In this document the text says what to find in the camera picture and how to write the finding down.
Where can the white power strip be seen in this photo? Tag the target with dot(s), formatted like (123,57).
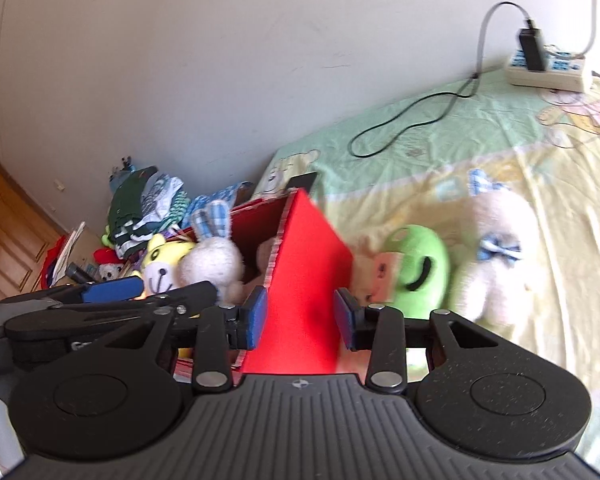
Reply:
(555,77)

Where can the white wall outlet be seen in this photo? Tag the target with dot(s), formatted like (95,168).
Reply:
(59,185)

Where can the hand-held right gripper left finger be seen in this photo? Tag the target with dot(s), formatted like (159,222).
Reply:
(255,317)

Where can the dark green striped garment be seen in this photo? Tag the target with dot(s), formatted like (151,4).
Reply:
(127,205)

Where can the black phone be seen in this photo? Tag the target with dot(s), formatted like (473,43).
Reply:
(302,181)

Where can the stack of books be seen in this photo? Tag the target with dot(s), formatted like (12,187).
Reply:
(65,250)

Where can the wooden door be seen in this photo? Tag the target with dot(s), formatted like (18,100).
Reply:
(10,240)

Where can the green white zigzag garment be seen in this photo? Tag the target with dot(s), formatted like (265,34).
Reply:
(177,207)

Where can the blue checked towel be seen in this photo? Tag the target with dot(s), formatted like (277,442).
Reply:
(215,202)

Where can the lime green figure toy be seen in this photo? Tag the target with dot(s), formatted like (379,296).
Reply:
(108,238)

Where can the red cardboard box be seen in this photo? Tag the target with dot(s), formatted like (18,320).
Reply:
(305,270)

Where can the white blue striped garment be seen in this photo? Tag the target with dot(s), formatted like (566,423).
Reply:
(157,195)

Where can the red hat white bear toy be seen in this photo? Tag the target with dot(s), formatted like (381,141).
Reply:
(107,265)

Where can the black charger plug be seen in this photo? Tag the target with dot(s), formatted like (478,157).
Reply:
(532,50)

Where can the white grey cloth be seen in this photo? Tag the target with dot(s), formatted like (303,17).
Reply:
(0,435)

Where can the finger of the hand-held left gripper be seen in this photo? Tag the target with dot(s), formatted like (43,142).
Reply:
(112,290)
(185,294)

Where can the bear print sheet covered desktop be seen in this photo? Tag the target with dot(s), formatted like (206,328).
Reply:
(430,130)

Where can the green plush toy tan face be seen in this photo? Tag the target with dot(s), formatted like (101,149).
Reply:
(420,260)

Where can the white plush rabbit checked ears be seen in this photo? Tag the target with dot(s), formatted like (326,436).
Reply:
(500,290)
(210,265)

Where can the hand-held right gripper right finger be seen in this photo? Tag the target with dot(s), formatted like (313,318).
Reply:
(345,320)

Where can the yellow tiger plush toy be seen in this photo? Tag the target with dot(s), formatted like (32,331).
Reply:
(157,260)

